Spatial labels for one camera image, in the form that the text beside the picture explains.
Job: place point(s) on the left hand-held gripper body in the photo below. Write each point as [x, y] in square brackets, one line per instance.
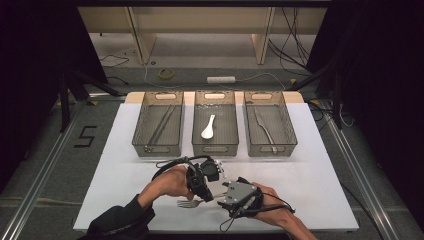
[205, 173]

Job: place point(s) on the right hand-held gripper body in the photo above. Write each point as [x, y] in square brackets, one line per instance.
[240, 193]

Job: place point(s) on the steel fork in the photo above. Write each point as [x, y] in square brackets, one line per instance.
[190, 202]

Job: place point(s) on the white ceramic spoon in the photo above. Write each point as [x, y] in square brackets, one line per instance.
[207, 131]

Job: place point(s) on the smoky clear plastic bin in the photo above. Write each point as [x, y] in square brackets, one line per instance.
[283, 126]
[226, 133]
[160, 133]

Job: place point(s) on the steel table knife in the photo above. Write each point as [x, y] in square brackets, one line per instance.
[265, 130]

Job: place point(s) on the person's left hand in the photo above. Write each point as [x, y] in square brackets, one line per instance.
[173, 183]

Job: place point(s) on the person's right hand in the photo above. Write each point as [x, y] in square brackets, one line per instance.
[273, 213]

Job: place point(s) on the white board sheet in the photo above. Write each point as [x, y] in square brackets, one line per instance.
[316, 200]

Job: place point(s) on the white power strip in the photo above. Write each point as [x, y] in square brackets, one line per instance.
[220, 79]

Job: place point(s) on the light wooden table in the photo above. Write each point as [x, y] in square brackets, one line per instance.
[133, 97]

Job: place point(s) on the yellow tape roll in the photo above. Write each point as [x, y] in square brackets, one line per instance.
[166, 74]

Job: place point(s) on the black metal stand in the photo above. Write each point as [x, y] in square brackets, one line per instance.
[337, 100]
[64, 100]

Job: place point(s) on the beige wooden shelf unit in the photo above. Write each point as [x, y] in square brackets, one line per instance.
[200, 20]

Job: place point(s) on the black curtain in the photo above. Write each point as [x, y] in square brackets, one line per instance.
[30, 66]
[383, 83]

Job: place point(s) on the metal floor rail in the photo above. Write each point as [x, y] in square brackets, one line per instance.
[360, 173]
[36, 181]

